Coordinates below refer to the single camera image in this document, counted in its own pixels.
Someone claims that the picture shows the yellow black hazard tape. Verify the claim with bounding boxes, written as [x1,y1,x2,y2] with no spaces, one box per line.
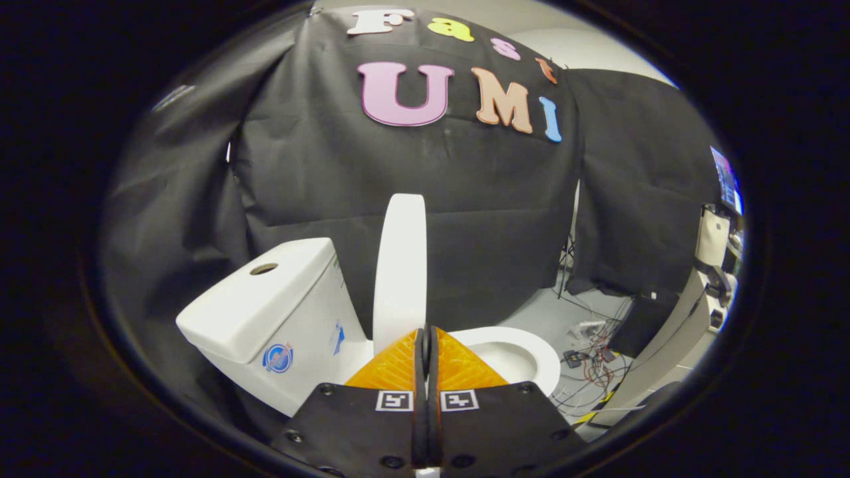
[573,390,618,426]

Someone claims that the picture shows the white equipment stand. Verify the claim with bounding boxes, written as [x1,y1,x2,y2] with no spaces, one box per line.
[590,204,746,427]

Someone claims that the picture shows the white toilet lid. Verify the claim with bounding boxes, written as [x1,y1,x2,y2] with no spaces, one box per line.
[372,193,428,357]

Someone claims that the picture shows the white toilet with tank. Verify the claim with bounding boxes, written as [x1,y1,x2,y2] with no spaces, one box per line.
[175,237,562,418]

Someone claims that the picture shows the black backdrop cloth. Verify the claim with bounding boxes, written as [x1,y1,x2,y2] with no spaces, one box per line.
[100,5,723,432]

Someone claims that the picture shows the red wires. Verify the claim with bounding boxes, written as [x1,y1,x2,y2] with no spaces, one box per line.
[581,335,628,389]

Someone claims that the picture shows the tangle of black cables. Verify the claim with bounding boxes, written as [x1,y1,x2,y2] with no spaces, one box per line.
[550,291,641,416]

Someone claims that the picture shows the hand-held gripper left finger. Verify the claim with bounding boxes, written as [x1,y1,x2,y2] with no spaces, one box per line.
[271,327,429,478]

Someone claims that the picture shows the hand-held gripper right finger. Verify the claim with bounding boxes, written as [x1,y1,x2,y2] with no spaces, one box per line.
[425,325,588,478]

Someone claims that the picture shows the black box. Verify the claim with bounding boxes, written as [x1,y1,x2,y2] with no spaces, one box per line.
[610,291,681,360]

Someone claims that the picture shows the computer monitor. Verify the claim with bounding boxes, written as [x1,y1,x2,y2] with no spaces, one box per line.
[709,145,742,216]

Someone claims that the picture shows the white toilet seat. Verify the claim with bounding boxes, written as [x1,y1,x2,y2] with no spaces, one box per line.
[450,326,562,396]

